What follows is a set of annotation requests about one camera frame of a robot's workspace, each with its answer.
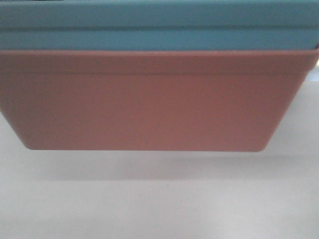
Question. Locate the light blue plastic box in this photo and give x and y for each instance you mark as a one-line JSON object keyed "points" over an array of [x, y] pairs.
{"points": [[159, 24]]}

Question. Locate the pink plastic box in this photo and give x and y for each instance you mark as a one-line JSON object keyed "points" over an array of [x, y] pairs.
{"points": [[149, 100]]}

